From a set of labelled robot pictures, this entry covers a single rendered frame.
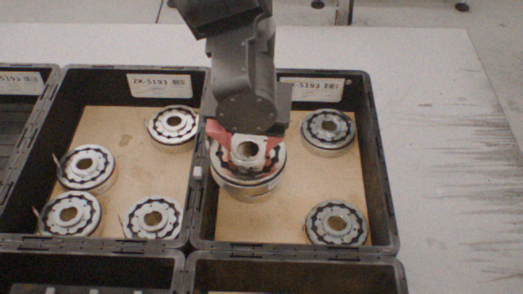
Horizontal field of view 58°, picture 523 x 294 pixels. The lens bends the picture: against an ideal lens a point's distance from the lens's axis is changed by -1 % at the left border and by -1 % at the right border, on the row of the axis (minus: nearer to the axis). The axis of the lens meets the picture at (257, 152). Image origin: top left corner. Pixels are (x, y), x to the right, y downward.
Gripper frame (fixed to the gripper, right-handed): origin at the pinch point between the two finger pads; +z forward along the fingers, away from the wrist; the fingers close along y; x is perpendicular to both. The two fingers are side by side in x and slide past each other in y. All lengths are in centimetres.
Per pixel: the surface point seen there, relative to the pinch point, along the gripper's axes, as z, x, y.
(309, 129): 20.3, 21.1, 9.1
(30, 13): 118, 172, -146
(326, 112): 20.3, 26.0, 12.3
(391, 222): 11.5, -2.7, 21.3
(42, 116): 13.5, 12.8, -38.2
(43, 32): 40, 66, -69
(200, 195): 12.6, -0.7, -7.3
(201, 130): 13.0, 12.5, -9.6
